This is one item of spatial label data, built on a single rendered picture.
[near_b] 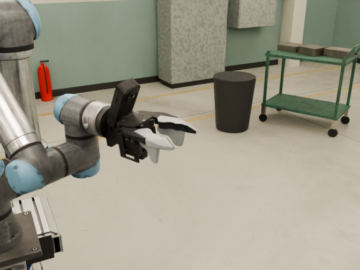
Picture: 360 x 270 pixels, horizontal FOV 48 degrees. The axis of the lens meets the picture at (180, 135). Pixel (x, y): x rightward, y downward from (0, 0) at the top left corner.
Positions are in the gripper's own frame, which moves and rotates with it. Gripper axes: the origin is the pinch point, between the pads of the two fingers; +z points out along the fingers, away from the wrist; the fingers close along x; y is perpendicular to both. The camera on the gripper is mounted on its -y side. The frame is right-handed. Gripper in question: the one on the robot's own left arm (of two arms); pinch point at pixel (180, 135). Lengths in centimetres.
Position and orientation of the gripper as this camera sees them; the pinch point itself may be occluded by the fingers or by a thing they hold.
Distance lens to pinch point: 75.7
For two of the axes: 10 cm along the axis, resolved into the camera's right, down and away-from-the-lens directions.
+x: -6.1, 4.2, -6.7
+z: 7.9, 2.4, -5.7
